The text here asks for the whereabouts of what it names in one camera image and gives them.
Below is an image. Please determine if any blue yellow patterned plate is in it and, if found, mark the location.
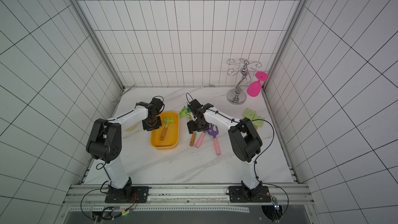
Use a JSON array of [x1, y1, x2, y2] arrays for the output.
[[126, 124, 136, 132]]

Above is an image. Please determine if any silver wine glass rack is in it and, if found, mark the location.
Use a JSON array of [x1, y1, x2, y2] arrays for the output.
[[227, 58, 262, 105]]

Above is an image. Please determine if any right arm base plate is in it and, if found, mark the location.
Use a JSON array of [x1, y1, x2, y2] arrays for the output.
[[226, 185, 272, 203]]

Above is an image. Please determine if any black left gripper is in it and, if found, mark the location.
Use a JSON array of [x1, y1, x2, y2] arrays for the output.
[[142, 114, 162, 131]]

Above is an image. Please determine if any green spade fork wooden handle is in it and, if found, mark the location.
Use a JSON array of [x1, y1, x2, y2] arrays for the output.
[[160, 117, 175, 141]]

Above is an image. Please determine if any green tool wooden handle upper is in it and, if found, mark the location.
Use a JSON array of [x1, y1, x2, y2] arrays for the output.
[[179, 106, 191, 118]]

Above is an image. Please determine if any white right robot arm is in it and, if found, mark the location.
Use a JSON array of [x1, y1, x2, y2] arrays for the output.
[[187, 100, 263, 197]]

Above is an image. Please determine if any aluminium front rail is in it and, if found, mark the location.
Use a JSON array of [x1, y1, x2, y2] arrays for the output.
[[63, 183, 315, 207]]

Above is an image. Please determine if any pink plastic wine glass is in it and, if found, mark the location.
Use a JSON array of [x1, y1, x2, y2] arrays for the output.
[[247, 71, 268, 97]]

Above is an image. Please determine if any purple rake pink handle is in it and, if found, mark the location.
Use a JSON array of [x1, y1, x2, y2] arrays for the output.
[[195, 124, 211, 148], [207, 123, 221, 156]]

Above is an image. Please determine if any purple rake pink handle right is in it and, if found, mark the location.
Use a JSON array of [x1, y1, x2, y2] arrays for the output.
[[207, 123, 221, 156]]

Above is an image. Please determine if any green rake wooden handle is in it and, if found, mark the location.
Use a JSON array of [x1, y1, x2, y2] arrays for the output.
[[189, 132, 197, 146]]

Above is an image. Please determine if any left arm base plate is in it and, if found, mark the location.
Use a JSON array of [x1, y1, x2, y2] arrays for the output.
[[105, 186, 149, 204]]

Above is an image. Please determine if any purple rake pink handle left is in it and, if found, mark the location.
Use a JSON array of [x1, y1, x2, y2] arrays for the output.
[[195, 124, 211, 148]]

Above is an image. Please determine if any yellow plastic storage box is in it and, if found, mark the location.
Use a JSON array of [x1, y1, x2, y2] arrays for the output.
[[150, 112, 179, 150]]

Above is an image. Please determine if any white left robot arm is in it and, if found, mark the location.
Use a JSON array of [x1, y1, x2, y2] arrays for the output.
[[86, 96, 164, 197]]

